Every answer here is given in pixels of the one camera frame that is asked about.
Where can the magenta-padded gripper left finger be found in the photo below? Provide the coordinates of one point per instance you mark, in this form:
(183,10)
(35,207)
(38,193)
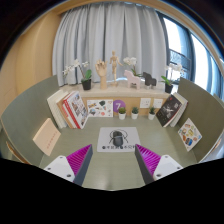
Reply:
(79,160)

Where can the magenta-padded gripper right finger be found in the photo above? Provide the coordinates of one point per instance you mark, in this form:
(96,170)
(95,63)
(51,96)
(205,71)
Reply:
(150,161)

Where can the black computer mouse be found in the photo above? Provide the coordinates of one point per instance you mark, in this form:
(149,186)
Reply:
(118,138)

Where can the white printed mouse pad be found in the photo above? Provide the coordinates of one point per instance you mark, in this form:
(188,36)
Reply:
(103,140)

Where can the beige card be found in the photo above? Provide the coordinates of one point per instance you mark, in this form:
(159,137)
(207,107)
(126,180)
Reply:
(46,136)

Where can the small succulent in white pot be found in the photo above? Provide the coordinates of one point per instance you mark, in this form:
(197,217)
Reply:
(151,116)
(122,116)
(134,115)

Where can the colourful picture card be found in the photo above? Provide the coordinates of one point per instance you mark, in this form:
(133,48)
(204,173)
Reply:
(190,135)

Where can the brown-covered book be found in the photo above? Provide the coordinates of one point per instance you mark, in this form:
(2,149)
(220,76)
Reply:
(64,114)

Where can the red and white magazine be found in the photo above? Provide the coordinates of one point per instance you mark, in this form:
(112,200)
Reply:
(78,108)

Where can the black-covered book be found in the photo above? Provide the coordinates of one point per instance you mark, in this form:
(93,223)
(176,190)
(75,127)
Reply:
(168,111)

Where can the white picture sticker sheet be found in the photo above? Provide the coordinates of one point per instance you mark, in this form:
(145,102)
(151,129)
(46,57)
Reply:
(100,108)

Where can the round purple number sign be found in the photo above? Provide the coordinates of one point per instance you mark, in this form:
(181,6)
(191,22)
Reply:
(117,104)

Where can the white orchid in black pot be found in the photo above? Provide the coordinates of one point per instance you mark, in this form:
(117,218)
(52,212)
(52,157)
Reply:
(86,85)
(130,61)
(168,88)

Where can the light wooden desk ledge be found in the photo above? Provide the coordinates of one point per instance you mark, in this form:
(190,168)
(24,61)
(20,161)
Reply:
(116,92)

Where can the dark wooden horse figure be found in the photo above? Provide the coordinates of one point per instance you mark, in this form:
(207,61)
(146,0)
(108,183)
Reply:
(149,80)

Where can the pink wooden horse figure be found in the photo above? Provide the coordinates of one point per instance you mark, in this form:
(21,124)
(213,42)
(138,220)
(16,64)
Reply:
(132,79)

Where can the wooden artist mannequin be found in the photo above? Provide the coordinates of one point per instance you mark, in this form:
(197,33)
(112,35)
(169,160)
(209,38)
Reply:
(114,63)

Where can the grey curtain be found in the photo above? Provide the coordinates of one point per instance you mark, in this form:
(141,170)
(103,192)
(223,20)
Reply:
(100,33)

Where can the white wall socket plate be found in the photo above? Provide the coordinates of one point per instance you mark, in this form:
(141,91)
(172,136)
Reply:
(145,103)
(158,103)

